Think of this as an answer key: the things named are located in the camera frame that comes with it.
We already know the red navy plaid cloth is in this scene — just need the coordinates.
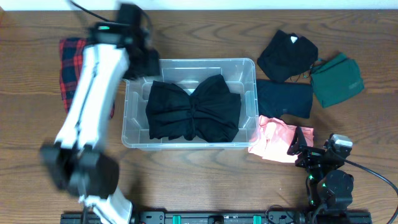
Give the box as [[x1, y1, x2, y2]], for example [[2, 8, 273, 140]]
[[58, 37, 115, 119]]

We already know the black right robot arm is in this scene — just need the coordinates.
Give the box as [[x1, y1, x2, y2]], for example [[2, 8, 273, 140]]
[[287, 128, 354, 211]]

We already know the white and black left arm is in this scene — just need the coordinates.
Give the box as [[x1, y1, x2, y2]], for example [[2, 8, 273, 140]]
[[40, 22, 160, 223]]

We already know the clear plastic storage container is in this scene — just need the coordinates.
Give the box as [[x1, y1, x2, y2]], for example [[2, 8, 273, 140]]
[[121, 58, 259, 151]]

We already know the coral pink crumpled cloth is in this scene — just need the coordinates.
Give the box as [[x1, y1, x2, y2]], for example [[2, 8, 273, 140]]
[[248, 115, 298, 163]]

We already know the dark navy folded garment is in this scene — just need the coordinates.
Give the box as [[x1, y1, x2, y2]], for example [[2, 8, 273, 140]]
[[257, 80, 313, 119]]

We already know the dark green folded garment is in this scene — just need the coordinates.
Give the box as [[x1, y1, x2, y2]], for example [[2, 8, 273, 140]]
[[310, 53, 364, 108]]

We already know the black folded garment with tag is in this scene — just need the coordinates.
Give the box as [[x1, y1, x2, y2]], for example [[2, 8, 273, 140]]
[[257, 30, 318, 83]]

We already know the black right camera cable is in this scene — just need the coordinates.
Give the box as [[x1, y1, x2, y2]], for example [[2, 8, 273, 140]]
[[341, 158, 398, 224]]

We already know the black camera cable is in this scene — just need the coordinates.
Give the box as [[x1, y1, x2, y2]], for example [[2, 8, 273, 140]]
[[341, 158, 398, 224], [68, 0, 109, 22]]

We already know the black left camera cable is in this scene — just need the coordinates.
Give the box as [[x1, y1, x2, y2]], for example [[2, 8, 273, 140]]
[[68, 0, 109, 22]]

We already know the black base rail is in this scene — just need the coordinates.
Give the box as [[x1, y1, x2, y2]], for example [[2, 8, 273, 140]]
[[60, 210, 373, 224]]

